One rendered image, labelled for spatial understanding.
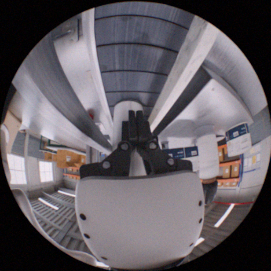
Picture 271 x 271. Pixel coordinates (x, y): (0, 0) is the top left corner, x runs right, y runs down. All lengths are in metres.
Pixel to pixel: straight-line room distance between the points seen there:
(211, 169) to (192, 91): 0.25
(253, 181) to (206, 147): 4.57
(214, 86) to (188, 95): 0.06
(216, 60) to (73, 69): 0.26
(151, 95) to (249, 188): 4.93
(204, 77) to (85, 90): 0.23
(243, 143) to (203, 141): 0.29
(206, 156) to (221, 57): 0.29
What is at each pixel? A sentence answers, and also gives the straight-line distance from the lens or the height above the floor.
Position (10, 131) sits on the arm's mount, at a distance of 0.69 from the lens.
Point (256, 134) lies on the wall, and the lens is 4.50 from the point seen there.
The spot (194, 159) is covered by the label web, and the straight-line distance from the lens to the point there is 0.56.
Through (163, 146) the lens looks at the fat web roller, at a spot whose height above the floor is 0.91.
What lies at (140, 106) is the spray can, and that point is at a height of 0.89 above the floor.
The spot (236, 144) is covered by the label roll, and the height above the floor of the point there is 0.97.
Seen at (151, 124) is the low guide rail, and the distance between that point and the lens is 0.16.
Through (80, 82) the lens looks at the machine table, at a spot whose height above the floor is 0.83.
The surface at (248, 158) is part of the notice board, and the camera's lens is 4.43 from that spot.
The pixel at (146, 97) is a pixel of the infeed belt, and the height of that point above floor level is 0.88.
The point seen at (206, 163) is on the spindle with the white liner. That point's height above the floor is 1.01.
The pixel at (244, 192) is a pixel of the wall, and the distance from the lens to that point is 5.01.
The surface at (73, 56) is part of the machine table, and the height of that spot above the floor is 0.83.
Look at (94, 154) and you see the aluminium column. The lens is 0.36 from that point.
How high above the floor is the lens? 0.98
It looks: 16 degrees down
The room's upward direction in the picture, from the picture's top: 177 degrees clockwise
